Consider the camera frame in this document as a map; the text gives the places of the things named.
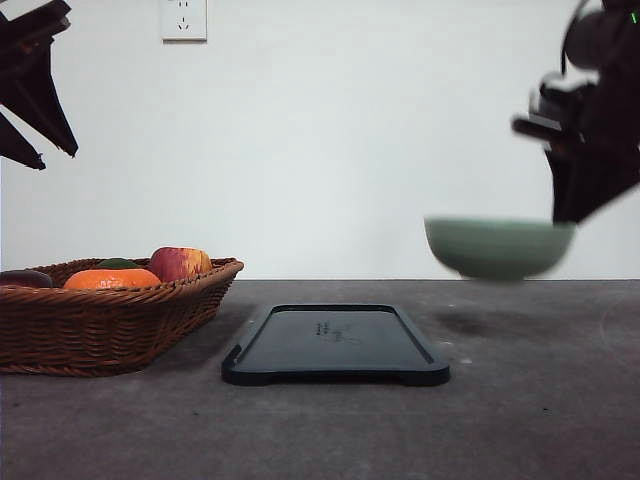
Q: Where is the brown wicker basket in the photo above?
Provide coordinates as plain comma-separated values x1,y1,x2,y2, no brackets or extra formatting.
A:
0,257,244,377

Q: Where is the dark rectangular tray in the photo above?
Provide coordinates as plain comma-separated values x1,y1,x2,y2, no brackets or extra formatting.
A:
221,304,450,386

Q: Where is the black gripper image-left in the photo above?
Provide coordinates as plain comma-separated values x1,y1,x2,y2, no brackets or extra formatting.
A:
0,0,78,170

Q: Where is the green ceramic bowl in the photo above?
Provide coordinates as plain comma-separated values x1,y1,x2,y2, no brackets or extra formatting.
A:
424,217,577,281

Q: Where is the dark green fruit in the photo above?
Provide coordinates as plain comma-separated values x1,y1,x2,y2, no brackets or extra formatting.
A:
96,258,139,268

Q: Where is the red yellow apple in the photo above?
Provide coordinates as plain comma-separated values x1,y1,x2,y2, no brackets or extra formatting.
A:
149,246,212,281

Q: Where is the orange tangerine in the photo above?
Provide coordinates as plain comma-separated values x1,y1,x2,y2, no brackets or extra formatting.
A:
64,268,163,288

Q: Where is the dark purple fruit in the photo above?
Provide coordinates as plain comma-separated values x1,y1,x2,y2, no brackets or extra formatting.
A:
0,270,53,288

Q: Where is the white wall socket left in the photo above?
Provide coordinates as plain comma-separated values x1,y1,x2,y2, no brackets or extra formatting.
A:
160,0,208,48

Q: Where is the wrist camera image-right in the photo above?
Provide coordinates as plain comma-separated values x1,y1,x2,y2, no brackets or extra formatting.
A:
512,71,600,140

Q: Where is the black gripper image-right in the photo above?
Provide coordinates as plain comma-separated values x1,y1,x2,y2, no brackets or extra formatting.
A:
512,75,640,225

